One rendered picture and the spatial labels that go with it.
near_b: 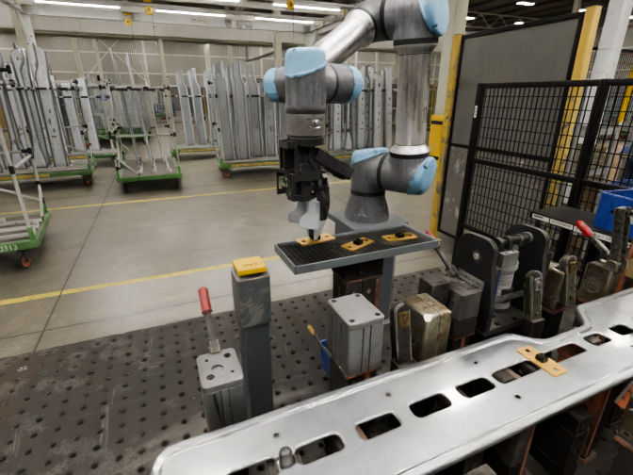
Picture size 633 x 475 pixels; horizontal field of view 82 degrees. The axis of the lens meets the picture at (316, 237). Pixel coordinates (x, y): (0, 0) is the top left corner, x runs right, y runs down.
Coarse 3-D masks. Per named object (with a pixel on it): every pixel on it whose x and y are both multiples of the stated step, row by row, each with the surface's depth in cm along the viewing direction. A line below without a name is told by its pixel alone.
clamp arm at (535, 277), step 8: (528, 272) 86; (536, 272) 85; (528, 280) 86; (536, 280) 85; (528, 288) 86; (536, 288) 85; (528, 296) 86; (536, 296) 86; (528, 304) 87; (536, 304) 87; (528, 312) 87; (536, 312) 87
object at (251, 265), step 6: (246, 258) 79; (252, 258) 79; (258, 258) 79; (234, 264) 76; (240, 264) 76; (246, 264) 76; (252, 264) 76; (258, 264) 76; (264, 264) 76; (240, 270) 73; (246, 270) 74; (252, 270) 74; (258, 270) 75; (264, 270) 75
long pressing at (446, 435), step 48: (576, 336) 79; (624, 336) 79; (384, 384) 66; (432, 384) 66; (528, 384) 66; (576, 384) 66; (240, 432) 57; (288, 432) 57; (336, 432) 57; (432, 432) 57; (480, 432) 57
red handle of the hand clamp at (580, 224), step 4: (576, 224) 106; (580, 224) 105; (584, 224) 105; (580, 228) 105; (584, 228) 105; (588, 228) 104; (584, 232) 105; (588, 232) 104; (592, 232) 104; (588, 236) 104; (592, 236) 103; (592, 240) 103; (596, 240) 102; (596, 244) 102; (600, 244) 102; (600, 248) 102; (604, 248) 101; (604, 252) 101; (608, 252) 100; (608, 256) 100; (620, 264) 98
